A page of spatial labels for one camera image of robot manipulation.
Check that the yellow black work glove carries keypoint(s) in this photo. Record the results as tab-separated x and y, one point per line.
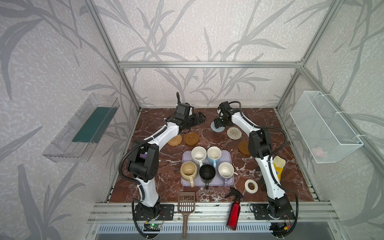
279	164

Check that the white rainbow rope coaster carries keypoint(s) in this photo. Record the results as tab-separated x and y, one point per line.
234	133

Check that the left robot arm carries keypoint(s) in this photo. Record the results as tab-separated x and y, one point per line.
141	163

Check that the black mug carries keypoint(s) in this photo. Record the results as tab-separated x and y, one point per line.
207	173

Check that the clear plastic wall shelf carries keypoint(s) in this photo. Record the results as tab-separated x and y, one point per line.
62	149

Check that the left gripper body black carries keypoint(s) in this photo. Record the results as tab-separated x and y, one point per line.
193	119

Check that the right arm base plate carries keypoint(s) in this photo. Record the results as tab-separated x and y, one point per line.
267	212

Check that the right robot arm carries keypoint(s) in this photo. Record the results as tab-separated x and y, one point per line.
260	147

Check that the white tape roll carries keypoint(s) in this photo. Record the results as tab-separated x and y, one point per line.
251	186

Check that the white mug lilac handle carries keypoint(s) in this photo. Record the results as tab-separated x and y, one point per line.
226	171

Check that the woven rattan coaster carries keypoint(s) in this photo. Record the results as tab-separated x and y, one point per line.
175	141

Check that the white and blue mug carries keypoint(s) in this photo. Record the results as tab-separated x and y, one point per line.
213	155

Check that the green sponge pad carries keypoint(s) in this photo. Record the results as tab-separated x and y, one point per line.
95	126

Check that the beige ceramic mug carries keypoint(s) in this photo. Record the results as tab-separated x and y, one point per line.
189	171

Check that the grey-blue felt coaster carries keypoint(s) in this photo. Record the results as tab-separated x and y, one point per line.
217	130

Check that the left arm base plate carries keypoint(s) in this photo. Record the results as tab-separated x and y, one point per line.
159	212

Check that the brown litter scoop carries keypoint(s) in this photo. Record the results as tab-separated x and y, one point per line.
186	206

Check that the red spray bottle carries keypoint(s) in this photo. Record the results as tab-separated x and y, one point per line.
235	209

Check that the white speckled mug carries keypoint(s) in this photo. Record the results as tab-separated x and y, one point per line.
199	156

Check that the brown wooden coaster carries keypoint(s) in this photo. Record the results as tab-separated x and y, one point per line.
191	138
243	147

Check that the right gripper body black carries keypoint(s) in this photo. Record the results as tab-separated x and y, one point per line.
219	121

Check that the pink object in basket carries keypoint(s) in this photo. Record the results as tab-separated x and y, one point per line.
319	153

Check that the white wire basket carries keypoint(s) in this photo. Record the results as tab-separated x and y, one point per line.
322	125

